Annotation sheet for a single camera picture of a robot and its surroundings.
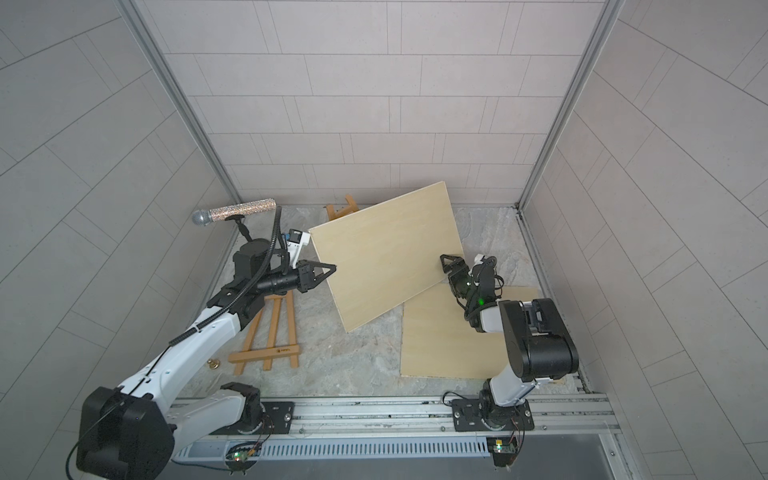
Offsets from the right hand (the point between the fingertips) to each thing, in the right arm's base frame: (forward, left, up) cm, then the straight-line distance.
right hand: (441, 260), depth 92 cm
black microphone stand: (+12, +62, +7) cm, 63 cm away
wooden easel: (-24, +50, -5) cm, 56 cm away
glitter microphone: (+7, +67, +18) cm, 69 cm away
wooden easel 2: (+9, +32, +14) cm, 36 cm away
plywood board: (-21, +3, -9) cm, 24 cm away
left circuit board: (-45, +49, -3) cm, 67 cm away
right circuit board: (-47, -8, -10) cm, 49 cm away
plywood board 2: (-6, +16, +12) cm, 21 cm away
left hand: (-11, +29, +13) cm, 33 cm away
